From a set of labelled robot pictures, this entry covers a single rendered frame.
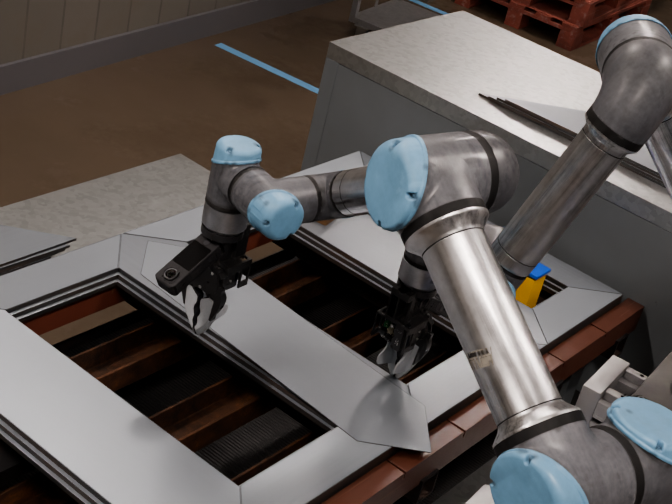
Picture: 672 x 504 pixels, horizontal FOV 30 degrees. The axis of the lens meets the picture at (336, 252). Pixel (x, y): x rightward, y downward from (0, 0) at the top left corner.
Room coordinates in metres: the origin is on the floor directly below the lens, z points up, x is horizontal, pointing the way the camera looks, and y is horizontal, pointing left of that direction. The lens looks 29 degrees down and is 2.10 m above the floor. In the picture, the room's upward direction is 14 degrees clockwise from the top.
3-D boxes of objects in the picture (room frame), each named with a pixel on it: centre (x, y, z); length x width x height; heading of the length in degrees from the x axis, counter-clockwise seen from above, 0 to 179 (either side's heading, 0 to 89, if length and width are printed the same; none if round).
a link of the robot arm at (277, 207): (1.73, 0.11, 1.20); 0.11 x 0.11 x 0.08; 41
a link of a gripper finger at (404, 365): (1.85, -0.16, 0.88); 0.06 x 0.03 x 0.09; 148
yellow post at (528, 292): (2.33, -0.41, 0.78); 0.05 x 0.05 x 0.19; 58
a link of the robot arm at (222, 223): (1.80, 0.19, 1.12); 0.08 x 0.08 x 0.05
